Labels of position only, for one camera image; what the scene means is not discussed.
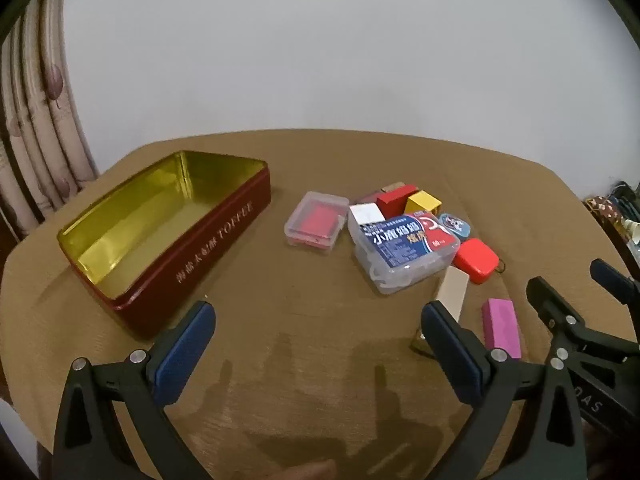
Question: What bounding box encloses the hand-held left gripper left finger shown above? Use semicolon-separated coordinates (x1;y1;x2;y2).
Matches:
52;301;236;480

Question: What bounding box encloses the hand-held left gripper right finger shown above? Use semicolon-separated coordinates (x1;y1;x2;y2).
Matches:
421;301;588;480

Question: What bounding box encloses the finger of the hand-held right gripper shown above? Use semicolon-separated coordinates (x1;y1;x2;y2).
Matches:
589;258;640;307
526;276;640;362

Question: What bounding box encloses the pink block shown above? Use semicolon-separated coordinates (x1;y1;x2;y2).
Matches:
481;298;523;360

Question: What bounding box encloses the beige wooden block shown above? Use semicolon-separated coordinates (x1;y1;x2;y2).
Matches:
436;265;471;323

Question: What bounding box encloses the red case with strap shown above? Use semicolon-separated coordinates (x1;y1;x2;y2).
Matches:
452;238;506;285

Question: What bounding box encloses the dark red tin box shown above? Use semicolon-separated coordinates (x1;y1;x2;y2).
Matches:
56;150;272;342

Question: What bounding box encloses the clear box with blue label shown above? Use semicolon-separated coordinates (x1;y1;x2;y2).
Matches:
347;212;462;296

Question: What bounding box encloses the blue round tin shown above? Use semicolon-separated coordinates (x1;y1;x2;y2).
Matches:
437;212;473;240

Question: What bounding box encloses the yellow block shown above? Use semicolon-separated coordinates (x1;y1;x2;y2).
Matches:
404;191;443;217

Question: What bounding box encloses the red block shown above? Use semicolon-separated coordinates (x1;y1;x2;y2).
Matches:
376;185;418;218

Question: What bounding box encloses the white block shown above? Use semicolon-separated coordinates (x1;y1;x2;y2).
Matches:
349;202;387;226

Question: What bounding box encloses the clear box with red contents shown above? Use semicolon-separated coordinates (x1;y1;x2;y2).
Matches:
284;191;350;256

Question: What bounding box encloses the brown floral cloth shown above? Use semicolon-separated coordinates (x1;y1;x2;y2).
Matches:
581;195;628;228

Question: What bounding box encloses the beige leaf-print curtain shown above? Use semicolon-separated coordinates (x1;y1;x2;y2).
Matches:
0;0;98;241

